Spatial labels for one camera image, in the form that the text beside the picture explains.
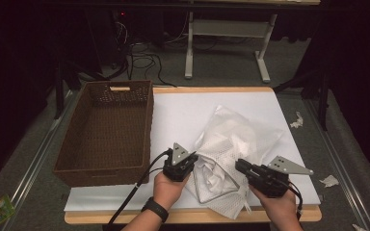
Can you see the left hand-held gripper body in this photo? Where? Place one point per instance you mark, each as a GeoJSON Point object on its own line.
{"type": "Point", "coordinates": [178, 166]}

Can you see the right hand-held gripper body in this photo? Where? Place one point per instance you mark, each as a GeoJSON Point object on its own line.
{"type": "Point", "coordinates": [269, 179]}

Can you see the clear plastic bag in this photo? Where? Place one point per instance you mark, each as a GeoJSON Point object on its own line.
{"type": "Point", "coordinates": [234, 138]}

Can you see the white garment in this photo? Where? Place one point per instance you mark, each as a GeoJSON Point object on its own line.
{"type": "Point", "coordinates": [215, 178]}

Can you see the brown woven basket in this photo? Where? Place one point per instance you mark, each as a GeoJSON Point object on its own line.
{"type": "Point", "coordinates": [109, 134]}

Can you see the person's left hand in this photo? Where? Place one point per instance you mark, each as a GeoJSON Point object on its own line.
{"type": "Point", "coordinates": [168, 191]}

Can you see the person's right hand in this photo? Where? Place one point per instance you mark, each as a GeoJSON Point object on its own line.
{"type": "Point", "coordinates": [276, 207]}

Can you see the white table sheet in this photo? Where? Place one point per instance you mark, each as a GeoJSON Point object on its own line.
{"type": "Point", "coordinates": [173, 118]}

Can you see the black wristwatch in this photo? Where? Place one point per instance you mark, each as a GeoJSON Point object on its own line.
{"type": "Point", "coordinates": [155, 209]}

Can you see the black stand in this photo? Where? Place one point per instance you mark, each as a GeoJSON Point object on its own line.
{"type": "Point", "coordinates": [323, 99]}
{"type": "Point", "coordinates": [58, 93]}

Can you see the metal floor rail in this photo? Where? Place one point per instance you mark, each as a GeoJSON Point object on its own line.
{"type": "Point", "coordinates": [337, 160]}
{"type": "Point", "coordinates": [32, 166]}

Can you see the white metal desk frame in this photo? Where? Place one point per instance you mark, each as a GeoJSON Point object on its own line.
{"type": "Point", "coordinates": [228, 28]}

